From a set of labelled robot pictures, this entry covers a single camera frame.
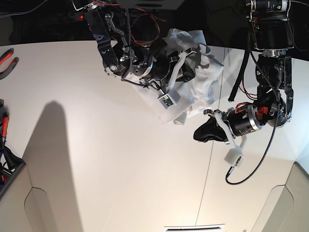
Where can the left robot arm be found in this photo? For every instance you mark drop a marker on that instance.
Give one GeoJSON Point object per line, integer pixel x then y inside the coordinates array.
{"type": "Point", "coordinates": [268, 39]}

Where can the black power strip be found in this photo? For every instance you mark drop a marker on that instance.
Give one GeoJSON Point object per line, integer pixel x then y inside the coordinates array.
{"type": "Point", "coordinates": [76, 16]}

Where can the white t-shirt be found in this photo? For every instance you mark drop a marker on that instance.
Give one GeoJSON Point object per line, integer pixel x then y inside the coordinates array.
{"type": "Point", "coordinates": [196, 94]}

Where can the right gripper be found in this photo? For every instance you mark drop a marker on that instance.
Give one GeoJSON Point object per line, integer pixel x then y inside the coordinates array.
{"type": "Point", "coordinates": [160, 65]}

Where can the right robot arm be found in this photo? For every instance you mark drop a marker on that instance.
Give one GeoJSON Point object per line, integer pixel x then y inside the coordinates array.
{"type": "Point", "coordinates": [127, 33]}

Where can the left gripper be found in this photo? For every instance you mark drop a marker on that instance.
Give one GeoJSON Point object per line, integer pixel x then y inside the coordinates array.
{"type": "Point", "coordinates": [247, 119]}

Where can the orange handled pliers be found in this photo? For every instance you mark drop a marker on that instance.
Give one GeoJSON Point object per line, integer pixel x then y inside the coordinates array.
{"type": "Point", "coordinates": [5, 121]}

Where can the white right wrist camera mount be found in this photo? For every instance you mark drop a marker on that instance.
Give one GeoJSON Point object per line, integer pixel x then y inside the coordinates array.
{"type": "Point", "coordinates": [168, 95]}

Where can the white device behind table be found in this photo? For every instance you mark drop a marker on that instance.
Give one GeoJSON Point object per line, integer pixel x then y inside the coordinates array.
{"type": "Point", "coordinates": [151, 4]}

